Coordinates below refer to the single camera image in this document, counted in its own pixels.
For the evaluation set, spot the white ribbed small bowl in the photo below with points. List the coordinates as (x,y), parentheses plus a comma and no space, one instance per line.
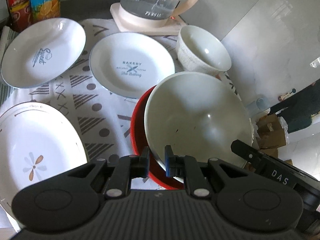
(200,51)

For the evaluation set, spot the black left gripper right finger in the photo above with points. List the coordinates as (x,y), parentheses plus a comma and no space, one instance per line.
(187,167)

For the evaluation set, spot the clear plastic bottle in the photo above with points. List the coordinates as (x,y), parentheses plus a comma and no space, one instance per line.
(258,106)

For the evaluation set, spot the red bowl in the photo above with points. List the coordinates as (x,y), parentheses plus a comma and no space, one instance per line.
(139,142)

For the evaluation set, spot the black gripper DAS label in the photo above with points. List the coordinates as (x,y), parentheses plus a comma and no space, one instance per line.
(280,171)

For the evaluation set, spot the patterned white table cloth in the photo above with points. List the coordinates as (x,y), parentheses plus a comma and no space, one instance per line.
(101,118)

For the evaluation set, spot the white plate flower print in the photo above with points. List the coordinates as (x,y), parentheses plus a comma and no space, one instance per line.
(37,142)

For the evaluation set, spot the large cream ceramic bowl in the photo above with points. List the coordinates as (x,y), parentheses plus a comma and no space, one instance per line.
(197,115)

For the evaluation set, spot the cream kettle base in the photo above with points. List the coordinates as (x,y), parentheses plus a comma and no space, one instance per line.
(127,22)

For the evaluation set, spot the dark green sofa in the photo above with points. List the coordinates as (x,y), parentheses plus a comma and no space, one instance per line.
(298,109)

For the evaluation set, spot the white plate Bakery print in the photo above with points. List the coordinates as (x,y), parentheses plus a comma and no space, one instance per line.
(128,64)

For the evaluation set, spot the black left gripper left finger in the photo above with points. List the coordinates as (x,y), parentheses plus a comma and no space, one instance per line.
(120,175)

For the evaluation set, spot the white plate Sweet print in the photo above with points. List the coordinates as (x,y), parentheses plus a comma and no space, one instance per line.
(42,52)

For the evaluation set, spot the cardboard boxes on floor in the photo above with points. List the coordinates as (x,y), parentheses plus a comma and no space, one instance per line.
(271,135)

